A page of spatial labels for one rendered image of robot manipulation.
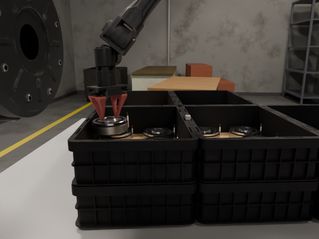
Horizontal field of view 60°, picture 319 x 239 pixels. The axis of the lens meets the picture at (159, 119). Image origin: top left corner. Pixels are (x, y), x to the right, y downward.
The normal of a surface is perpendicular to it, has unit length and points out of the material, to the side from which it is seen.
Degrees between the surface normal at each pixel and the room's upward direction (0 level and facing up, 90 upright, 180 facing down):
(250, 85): 90
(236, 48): 90
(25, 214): 0
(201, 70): 90
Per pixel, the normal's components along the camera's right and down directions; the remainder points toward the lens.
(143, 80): -0.08, 0.24
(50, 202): 0.00, -0.97
